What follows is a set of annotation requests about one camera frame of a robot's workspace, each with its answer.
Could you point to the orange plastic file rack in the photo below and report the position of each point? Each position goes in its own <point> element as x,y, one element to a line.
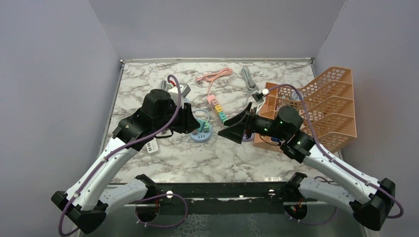
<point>328,103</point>

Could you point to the white power strip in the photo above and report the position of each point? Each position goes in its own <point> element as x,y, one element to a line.
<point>152,146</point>

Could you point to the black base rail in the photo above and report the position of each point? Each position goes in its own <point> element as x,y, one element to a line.
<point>184,199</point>

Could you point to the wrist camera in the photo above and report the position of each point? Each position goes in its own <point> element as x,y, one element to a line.
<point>260,98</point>
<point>182,92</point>

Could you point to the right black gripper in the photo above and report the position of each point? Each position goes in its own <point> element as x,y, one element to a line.
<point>250,120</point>

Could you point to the green plug adapter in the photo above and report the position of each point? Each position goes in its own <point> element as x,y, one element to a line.
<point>205,127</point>

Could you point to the round blue patterned disc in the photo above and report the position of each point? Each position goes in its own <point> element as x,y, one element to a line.
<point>296,96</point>

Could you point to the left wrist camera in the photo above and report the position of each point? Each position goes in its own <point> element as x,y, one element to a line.
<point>182,92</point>

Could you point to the blue small box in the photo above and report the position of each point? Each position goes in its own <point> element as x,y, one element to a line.
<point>276,140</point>

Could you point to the round blue power strip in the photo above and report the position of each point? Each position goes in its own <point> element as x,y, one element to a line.
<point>201,137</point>

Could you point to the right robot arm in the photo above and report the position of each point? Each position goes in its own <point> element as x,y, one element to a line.
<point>367,198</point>

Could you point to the pink power strip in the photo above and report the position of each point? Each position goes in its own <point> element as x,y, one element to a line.
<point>212,97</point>

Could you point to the teal plug adapter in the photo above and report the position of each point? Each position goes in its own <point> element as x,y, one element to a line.
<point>222,116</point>

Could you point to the brown pink plug adapter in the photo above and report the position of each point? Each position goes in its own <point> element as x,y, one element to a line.
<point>214,103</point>

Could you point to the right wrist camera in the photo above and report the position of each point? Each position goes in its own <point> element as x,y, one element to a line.
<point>260,98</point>

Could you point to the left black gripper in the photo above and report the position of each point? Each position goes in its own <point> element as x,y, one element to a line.
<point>188,121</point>

